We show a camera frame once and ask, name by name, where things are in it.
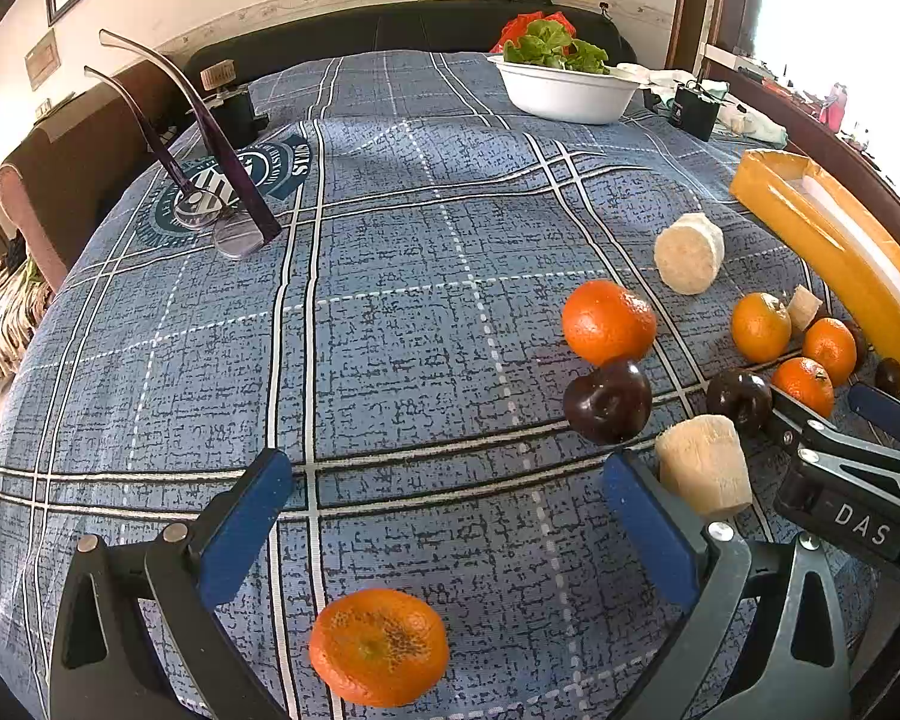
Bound orange mandarin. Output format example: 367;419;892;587
772;356;836;418
308;589;450;709
802;317;857;387

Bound yellowish mandarin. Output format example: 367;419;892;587
730;293;792;362

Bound white crumpled cloth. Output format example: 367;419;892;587
611;64;788;149

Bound yellow white tray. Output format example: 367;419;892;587
730;149;900;364

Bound black cup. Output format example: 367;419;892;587
668;82;720;142

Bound red plastic bag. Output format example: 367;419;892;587
491;11;577;54

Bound black sofa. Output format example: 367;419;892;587
183;0;639;91

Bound purple eyeglasses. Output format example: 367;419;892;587
82;28;283;262

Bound green lettuce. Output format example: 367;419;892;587
502;21;610;75

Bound white bowl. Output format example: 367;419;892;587
487;55;640;125

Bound small black stamp box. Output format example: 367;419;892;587
199;59;269;149

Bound large white yam chunk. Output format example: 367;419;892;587
653;213;725;296

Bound small white yam piece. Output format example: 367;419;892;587
787;284;824;335

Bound big orange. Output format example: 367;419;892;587
560;280;656;366

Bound small dark plum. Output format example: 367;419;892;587
873;358;900;398

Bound blue plaid tablecloth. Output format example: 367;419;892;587
0;49;883;720

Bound brown armchair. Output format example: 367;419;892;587
0;83;154;289

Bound pink bottle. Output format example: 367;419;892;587
818;83;847;133

